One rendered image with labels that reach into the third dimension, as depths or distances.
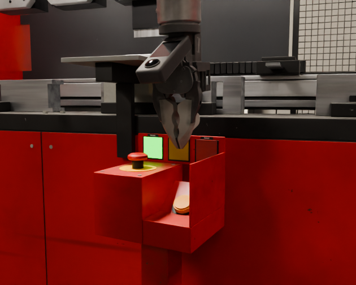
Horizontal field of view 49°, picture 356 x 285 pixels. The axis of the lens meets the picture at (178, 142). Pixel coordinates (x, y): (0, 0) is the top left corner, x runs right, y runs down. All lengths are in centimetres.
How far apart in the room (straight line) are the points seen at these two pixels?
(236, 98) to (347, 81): 25
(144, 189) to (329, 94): 50
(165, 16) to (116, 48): 104
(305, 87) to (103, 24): 91
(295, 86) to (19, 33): 127
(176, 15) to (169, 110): 16
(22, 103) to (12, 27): 73
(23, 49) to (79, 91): 59
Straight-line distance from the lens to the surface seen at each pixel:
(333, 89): 96
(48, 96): 121
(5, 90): 131
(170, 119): 68
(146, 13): 109
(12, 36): 194
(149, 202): 71
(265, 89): 123
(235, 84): 98
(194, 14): 67
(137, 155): 74
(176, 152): 81
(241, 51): 153
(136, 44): 166
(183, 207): 71
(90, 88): 143
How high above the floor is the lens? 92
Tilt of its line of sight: 6 degrees down
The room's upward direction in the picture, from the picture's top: straight up
